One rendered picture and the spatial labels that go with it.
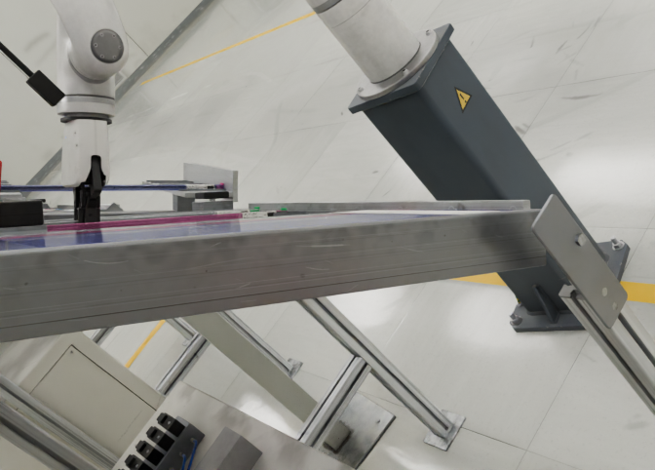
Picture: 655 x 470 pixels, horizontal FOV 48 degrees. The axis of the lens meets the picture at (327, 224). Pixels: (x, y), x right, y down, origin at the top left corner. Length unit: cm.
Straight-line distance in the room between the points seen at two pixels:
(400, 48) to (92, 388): 124
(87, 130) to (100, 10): 17
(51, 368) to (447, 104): 123
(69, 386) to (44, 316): 155
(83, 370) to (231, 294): 152
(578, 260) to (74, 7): 73
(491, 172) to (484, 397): 54
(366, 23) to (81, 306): 95
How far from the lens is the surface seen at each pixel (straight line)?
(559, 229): 79
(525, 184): 160
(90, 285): 57
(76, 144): 115
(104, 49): 110
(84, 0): 111
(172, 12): 958
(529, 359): 177
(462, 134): 146
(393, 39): 142
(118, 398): 216
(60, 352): 209
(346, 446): 195
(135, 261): 58
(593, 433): 158
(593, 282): 84
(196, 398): 129
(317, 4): 141
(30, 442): 134
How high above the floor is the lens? 120
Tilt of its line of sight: 25 degrees down
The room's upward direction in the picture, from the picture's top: 43 degrees counter-clockwise
